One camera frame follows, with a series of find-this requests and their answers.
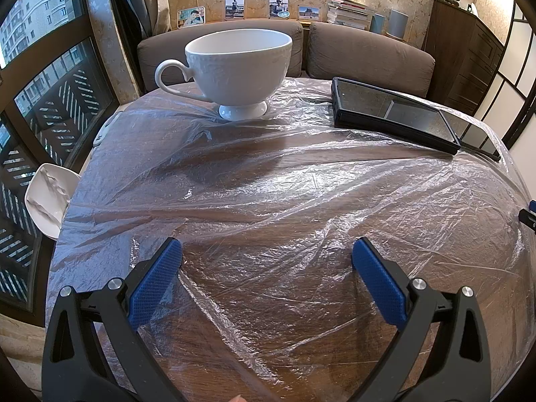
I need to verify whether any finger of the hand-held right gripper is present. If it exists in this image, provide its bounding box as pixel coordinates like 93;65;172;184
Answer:
518;200;536;232

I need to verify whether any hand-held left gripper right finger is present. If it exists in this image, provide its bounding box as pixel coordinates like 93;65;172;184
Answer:
352;237;491;402

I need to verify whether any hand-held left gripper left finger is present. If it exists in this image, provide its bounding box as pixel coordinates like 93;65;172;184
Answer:
42;237;184;402

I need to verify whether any black smartphone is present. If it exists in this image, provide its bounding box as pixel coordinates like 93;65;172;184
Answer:
440;109;502;162

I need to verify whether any black framed partition screen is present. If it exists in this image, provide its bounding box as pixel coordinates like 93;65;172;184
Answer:
473;4;536;147

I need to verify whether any white chair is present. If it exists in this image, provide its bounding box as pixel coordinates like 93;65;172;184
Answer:
24;163;81;241

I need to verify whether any dark wooden cabinet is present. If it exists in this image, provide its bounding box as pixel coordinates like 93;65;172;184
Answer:
423;0;505;116

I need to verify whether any black framed tray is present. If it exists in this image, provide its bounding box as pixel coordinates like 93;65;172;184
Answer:
331;77;461;155

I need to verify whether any window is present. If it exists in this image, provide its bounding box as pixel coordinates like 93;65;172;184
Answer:
0;0;118;315

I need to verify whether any white footed cup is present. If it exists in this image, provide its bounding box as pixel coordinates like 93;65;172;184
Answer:
155;28;293;121

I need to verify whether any large grey cylinder speaker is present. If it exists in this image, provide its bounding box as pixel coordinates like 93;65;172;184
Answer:
387;8;410;38

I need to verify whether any beige curtain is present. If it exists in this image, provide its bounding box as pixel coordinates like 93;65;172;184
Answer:
84;0;172;105

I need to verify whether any white framed child photo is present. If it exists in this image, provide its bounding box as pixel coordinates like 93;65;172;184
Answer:
177;7;207;28

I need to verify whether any stack of books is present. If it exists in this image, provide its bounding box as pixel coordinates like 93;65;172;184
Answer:
327;0;375;30

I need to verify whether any sunglasses person photo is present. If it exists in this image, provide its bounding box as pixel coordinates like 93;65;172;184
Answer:
268;0;291;19

